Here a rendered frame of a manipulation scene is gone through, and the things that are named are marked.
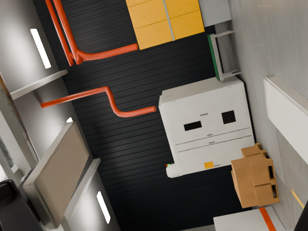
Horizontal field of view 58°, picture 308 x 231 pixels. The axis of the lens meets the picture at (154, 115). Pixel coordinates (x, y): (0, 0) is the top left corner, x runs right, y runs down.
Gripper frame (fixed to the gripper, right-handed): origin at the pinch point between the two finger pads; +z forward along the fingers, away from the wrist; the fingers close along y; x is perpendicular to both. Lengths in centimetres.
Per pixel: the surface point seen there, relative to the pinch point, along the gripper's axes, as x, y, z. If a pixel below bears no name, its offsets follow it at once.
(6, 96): -97, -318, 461
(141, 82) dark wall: -301, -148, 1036
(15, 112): -132, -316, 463
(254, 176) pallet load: -447, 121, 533
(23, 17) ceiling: 37, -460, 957
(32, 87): -155, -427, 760
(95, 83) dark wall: -261, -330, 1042
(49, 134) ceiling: -324, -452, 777
